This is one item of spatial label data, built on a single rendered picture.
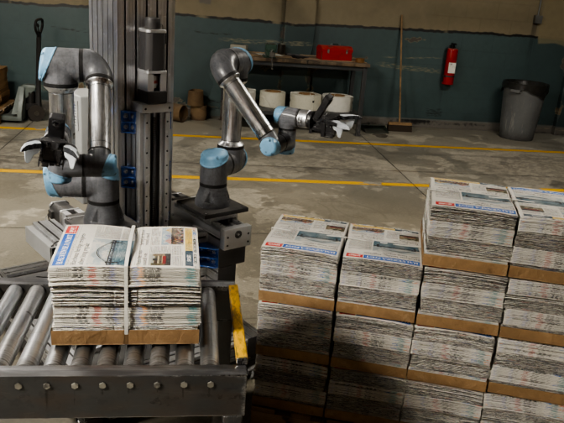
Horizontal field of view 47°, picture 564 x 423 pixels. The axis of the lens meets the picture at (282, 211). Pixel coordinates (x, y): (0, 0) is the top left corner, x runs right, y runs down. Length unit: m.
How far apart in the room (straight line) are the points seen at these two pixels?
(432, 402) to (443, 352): 0.22
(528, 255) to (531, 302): 0.18
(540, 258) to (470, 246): 0.23
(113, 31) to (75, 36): 6.27
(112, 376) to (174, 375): 0.15
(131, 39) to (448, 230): 1.37
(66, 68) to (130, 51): 0.34
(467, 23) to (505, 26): 0.55
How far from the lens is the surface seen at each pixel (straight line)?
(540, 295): 2.43
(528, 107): 9.25
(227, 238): 2.67
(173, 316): 1.75
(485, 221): 2.30
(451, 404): 2.61
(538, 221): 2.32
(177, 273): 1.69
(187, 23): 8.76
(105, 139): 2.25
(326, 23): 8.92
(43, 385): 1.72
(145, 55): 2.59
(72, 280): 1.72
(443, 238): 2.31
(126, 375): 1.68
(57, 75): 2.40
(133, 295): 1.72
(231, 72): 2.64
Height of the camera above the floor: 1.72
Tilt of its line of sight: 19 degrees down
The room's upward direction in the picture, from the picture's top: 4 degrees clockwise
